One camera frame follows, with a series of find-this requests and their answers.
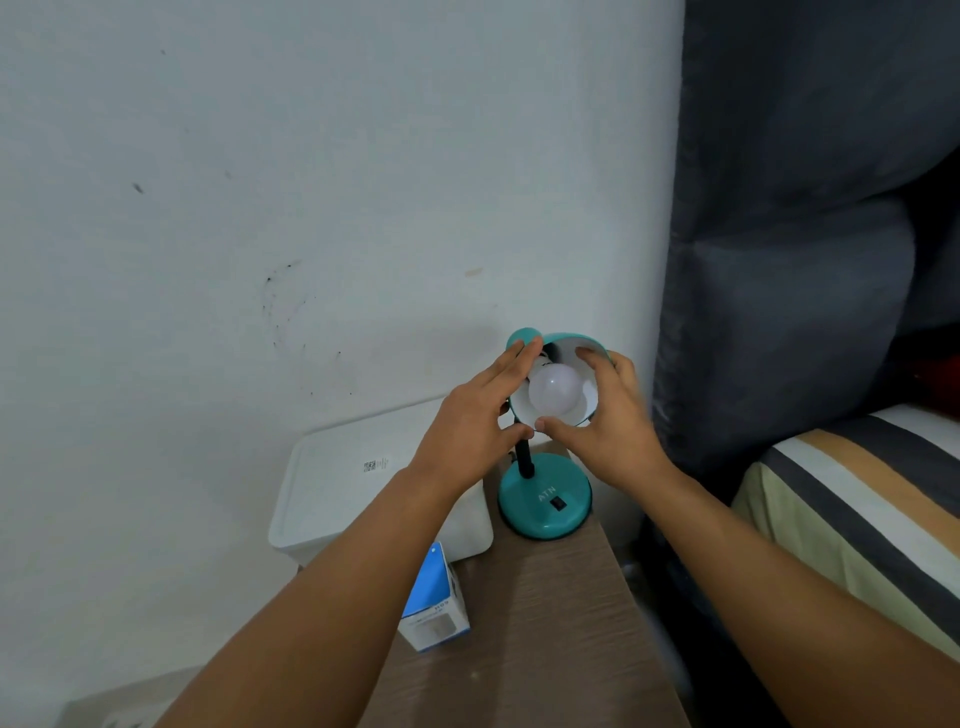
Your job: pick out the person's left hand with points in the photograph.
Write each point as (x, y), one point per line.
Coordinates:
(457, 435)

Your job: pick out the person's right hand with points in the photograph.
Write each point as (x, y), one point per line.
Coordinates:
(619, 431)

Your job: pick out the person's left middle finger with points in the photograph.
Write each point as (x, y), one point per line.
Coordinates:
(499, 365)

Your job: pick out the person's right thumb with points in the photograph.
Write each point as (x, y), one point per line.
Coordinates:
(562, 430)

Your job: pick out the person's left thumb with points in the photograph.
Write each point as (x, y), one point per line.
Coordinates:
(517, 436)

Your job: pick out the teal desk lamp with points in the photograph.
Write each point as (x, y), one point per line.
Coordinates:
(544, 502)

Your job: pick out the person's left forearm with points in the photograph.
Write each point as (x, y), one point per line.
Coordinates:
(322, 607)

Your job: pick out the person's right forearm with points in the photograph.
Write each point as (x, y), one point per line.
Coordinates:
(780, 600)

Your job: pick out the white light bulb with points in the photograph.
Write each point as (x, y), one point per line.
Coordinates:
(556, 390)

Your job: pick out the white plastic storage box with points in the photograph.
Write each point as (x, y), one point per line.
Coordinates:
(345, 480)

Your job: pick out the blue and white bulb carton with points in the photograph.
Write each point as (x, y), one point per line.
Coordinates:
(435, 607)

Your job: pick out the dark grey fabric headboard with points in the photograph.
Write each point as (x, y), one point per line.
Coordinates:
(787, 225)

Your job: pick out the striped bed sheet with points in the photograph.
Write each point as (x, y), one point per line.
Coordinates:
(862, 510)

